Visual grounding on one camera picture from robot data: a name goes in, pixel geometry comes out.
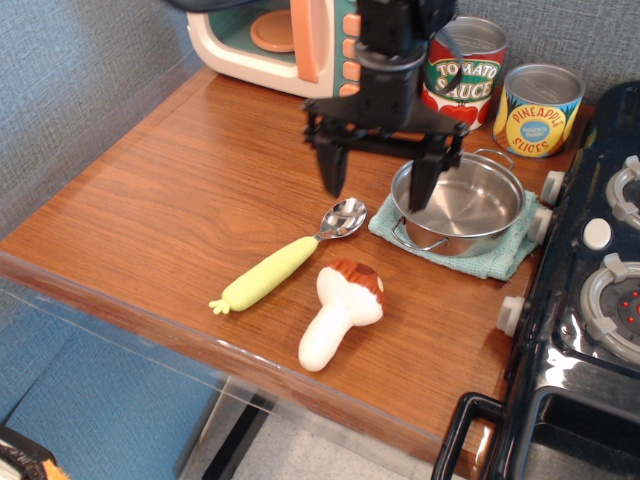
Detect toy microwave teal white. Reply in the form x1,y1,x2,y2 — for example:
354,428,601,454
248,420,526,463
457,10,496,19
185,0,434,100

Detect stainless steel pot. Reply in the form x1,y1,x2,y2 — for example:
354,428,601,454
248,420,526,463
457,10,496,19
391,148,526,257

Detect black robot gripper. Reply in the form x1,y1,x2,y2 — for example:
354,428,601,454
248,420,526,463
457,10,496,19
303,49,469,212

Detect black toy stove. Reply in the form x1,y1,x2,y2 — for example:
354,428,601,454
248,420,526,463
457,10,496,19
433,81,639,479

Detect black braided cable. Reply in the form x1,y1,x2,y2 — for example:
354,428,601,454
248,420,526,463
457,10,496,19
159,0,291,14

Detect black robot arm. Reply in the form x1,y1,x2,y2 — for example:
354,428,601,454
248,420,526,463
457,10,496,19
303,1,469,212

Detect tomato sauce can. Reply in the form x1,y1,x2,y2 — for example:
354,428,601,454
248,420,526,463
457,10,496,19
421,16,508,130

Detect plush white brown mushroom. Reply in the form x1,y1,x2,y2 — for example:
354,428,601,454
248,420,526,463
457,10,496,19
298,259,386,372

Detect orange black object corner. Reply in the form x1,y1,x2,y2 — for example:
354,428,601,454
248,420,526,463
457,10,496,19
1,425,70,480

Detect spoon with green handle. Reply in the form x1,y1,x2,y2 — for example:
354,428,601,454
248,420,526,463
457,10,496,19
208,198,367,315

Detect pineapple slices can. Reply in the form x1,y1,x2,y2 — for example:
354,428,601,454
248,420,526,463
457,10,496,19
493,64,585,158

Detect teal folded cloth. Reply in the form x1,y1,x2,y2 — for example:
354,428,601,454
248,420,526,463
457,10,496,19
368,191,546,281

